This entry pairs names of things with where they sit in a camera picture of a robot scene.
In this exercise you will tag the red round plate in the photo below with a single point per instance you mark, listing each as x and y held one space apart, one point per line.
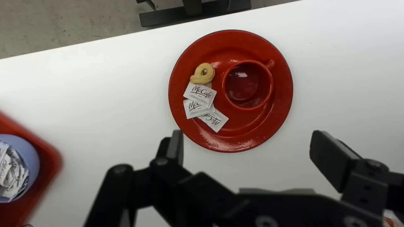
244 129

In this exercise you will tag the white sugar packet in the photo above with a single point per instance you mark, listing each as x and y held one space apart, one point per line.
193 108
215 120
201 93

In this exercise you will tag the white sugar packet bottom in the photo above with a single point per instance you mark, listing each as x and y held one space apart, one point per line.
215 120

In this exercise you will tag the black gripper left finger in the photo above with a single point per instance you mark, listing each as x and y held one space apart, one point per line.
182 198

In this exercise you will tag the white sugar packet middle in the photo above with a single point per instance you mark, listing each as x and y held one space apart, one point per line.
193 108

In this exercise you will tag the red cup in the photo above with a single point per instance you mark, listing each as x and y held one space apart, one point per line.
247 84

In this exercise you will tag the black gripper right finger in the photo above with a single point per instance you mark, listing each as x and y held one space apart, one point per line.
365 183

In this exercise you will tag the red tray with packets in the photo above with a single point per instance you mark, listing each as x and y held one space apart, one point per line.
28 165

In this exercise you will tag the white sugar packet top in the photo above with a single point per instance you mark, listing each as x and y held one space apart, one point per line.
201 93

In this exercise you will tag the ring-shaped cookie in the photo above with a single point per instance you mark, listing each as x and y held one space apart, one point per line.
203 74

